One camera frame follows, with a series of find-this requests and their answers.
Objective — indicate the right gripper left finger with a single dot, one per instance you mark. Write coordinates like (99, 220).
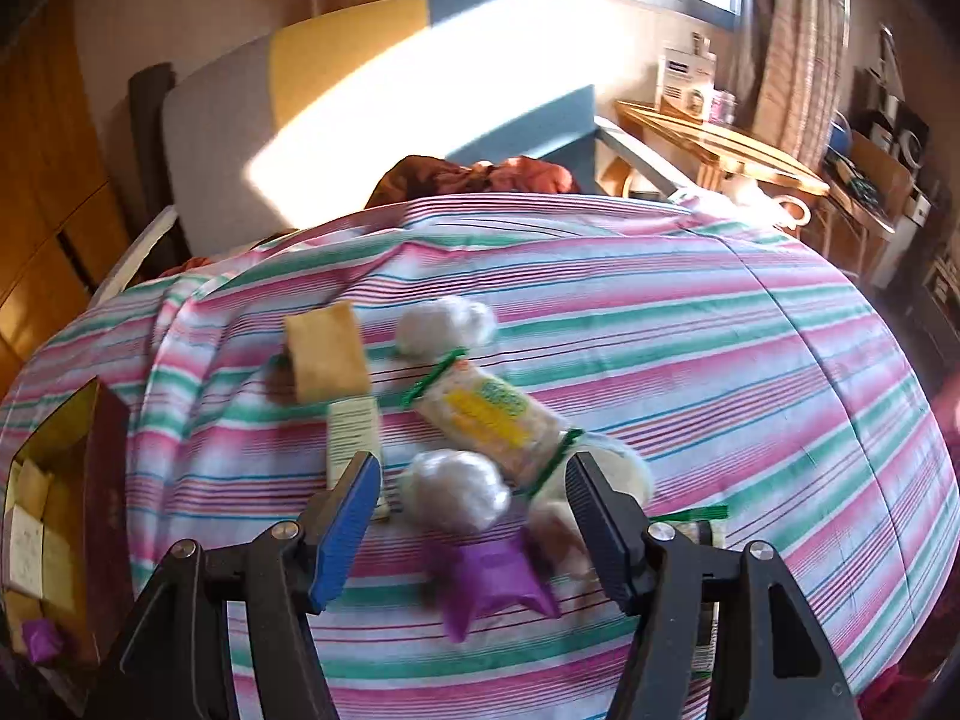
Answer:
(335, 527)

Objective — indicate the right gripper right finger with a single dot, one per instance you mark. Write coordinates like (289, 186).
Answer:
(612, 525)

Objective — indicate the white cotton ball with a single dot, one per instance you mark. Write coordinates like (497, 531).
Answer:
(432, 329)
(454, 491)

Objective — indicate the tan sponge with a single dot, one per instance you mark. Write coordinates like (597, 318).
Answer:
(327, 354)

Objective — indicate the yellow green snack packet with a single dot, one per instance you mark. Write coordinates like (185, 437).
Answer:
(479, 411)

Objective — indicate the pale yellow sponge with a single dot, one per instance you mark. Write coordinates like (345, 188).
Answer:
(31, 488)

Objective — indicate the striped pink green bedsheet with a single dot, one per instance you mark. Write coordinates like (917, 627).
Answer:
(744, 368)

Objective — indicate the gold metal tin box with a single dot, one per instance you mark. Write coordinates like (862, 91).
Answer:
(87, 575)

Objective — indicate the small purple packet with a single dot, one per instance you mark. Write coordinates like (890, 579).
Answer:
(44, 644)

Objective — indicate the white foam strip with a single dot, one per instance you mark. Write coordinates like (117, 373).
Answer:
(126, 268)

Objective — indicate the brown orange cloth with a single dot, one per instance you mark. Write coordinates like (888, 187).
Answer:
(419, 177)

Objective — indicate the wooden side table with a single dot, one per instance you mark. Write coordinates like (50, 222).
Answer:
(709, 153)

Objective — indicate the wooden wardrobe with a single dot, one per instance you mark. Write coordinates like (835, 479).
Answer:
(62, 226)

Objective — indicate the white product box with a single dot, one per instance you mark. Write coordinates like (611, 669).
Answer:
(686, 84)

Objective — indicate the black rolled mat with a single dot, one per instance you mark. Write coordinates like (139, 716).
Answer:
(147, 90)

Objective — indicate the pink curtain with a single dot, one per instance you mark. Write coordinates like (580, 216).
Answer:
(791, 72)

